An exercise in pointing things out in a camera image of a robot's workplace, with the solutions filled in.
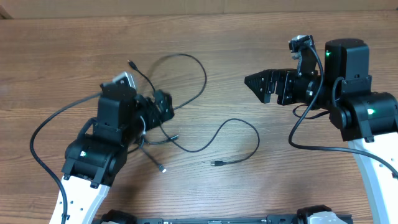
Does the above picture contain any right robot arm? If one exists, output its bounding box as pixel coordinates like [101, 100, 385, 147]
[244, 35, 397, 223]

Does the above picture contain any cardboard backdrop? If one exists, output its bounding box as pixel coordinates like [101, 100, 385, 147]
[1, 0, 397, 19]

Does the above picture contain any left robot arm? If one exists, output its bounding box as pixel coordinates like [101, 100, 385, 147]
[50, 82, 174, 223]

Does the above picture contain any black usb cable bundle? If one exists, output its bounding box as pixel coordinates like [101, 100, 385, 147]
[126, 53, 261, 174]

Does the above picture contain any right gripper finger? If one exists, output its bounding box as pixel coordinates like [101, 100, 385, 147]
[244, 75, 275, 104]
[248, 69, 289, 82]

